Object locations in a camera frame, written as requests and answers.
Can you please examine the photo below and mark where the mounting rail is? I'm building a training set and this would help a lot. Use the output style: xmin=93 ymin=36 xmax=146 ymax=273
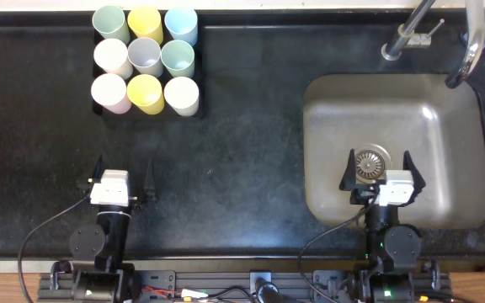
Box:
xmin=38 ymin=260 xmax=454 ymax=303

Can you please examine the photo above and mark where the yellow cup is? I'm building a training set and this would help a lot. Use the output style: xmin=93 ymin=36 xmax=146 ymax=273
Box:
xmin=126 ymin=73 xmax=166 ymax=116
xmin=126 ymin=5 xmax=164 ymax=45

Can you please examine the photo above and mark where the black tray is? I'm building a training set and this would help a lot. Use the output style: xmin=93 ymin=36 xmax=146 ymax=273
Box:
xmin=91 ymin=8 xmax=205 ymax=121

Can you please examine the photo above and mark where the white cup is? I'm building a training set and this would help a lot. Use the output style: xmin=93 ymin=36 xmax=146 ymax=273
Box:
xmin=163 ymin=76 xmax=200 ymax=118
xmin=93 ymin=38 xmax=134 ymax=80

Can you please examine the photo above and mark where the green cup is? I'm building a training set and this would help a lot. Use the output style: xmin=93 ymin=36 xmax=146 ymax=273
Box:
xmin=91 ymin=4 xmax=131 ymax=45
xmin=160 ymin=39 xmax=196 ymax=79

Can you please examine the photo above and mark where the black cable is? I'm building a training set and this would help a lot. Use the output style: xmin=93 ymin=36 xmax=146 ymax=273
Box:
xmin=17 ymin=193 xmax=94 ymax=303
xmin=296 ymin=191 xmax=381 ymax=303

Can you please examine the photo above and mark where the pink cup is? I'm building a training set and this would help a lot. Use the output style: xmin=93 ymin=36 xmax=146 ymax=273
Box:
xmin=90 ymin=72 xmax=133 ymax=115

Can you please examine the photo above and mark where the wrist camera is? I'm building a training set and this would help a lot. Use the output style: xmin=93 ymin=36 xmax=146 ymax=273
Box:
xmin=89 ymin=169 xmax=131 ymax=207
xmin=375 ymin=169 xmax=415 ymax=207

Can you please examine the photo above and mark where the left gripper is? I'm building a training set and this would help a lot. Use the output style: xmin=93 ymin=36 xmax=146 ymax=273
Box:
xmin=92 ymin=154 xmax=158 ymax=210

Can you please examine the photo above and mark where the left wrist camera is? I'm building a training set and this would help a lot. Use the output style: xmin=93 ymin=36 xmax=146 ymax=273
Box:
xmin=89 ymin=169 xmax=131 ymax=207

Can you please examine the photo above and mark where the grey cup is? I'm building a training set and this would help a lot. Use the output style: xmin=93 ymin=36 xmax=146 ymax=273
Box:
xmin=127 ymin=36 xmax=164 ymax=79

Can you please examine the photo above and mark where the steel sink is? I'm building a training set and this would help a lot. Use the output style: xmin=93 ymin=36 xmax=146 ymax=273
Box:
xmin=302 ymin=73 xmax=485 ymax=231

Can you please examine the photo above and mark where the blue cup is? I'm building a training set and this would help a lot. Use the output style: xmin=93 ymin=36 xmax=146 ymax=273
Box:
xmin=163 ymin=7 xmax=199 ymax=47

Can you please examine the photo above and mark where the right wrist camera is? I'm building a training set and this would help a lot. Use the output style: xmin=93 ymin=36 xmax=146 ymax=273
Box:
xmin=375 ymin=169 xmax=415 ymax=207

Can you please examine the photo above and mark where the steel tap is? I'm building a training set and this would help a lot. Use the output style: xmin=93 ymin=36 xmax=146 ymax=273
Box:
xmin=380 ymin=0 xmax=485 ymax=89

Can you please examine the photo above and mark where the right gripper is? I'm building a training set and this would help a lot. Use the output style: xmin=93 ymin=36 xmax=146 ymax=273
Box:
xmin=338 ymin=147 xmax=428 ymax=206

